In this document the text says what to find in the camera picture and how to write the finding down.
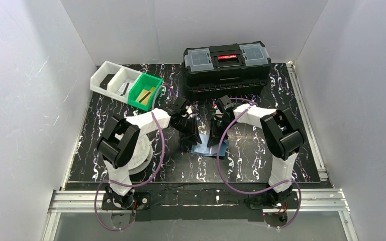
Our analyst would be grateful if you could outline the gold credit card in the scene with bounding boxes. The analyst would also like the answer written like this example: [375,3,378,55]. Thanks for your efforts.
[136,87,155,105]

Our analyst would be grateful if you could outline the white credit card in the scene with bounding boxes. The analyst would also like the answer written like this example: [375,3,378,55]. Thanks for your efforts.
[117,82,131,96]

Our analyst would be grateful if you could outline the black credit card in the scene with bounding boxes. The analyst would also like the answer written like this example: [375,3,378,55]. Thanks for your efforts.
[100,74,115,90]

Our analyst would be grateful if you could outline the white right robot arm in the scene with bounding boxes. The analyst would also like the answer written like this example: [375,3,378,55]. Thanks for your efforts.
[208,95,306,200]

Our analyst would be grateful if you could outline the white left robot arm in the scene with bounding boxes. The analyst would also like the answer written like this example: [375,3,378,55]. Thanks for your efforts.
[96,97,202,201]

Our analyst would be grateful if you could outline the black toolbox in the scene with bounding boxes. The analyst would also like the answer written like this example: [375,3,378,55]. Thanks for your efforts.
[181,41,272,101]

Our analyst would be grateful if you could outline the green plastic bin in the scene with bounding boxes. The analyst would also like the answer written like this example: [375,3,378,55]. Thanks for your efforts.
[128,73,163,111]

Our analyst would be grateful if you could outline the white bin middle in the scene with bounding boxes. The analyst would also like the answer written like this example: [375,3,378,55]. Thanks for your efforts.
[107,66,142,104]

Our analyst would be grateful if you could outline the white bin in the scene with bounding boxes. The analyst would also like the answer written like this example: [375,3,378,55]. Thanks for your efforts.
[107,66,142,104]
[89,61,122,97]

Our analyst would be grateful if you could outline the white bin far left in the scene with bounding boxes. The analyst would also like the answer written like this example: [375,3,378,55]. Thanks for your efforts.
[89,61,122,97]

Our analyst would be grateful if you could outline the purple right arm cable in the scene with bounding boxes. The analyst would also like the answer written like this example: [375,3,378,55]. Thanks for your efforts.
[215,97,302,230]

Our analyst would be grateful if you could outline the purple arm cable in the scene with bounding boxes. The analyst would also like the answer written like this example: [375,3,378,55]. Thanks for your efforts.
[94,84,177,232]
[215,97,302,230]

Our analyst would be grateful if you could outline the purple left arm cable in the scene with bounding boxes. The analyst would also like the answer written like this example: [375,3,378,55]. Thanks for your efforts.
[94,84,177,232]

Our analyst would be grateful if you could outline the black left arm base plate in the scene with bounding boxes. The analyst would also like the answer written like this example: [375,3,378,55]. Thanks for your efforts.
[101,192,151,210]

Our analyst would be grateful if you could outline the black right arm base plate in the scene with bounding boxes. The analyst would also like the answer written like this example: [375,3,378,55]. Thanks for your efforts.
[244,189,300,213]

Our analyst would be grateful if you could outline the aluminium rail frame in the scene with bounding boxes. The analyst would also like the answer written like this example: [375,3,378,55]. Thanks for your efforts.
[43,63,357,240]

